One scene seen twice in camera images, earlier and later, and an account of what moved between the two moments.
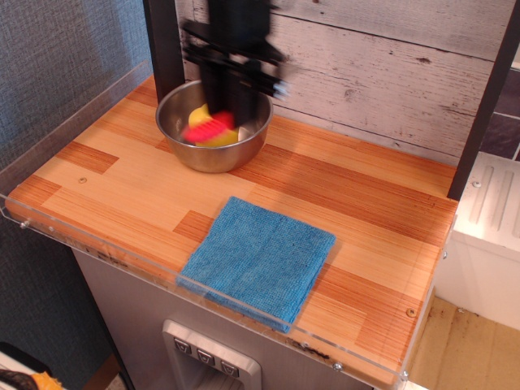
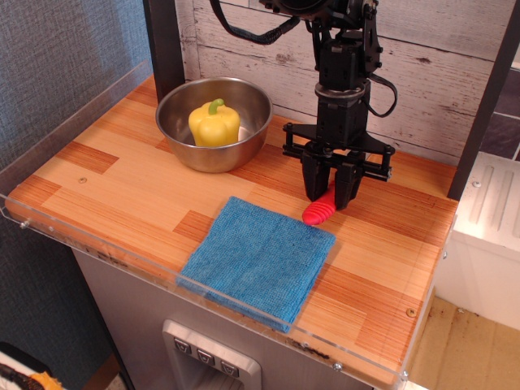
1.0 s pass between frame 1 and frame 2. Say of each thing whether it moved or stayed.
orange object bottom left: stayed
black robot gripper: moved
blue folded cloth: stayed
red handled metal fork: moved
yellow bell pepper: stayed
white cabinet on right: stayed
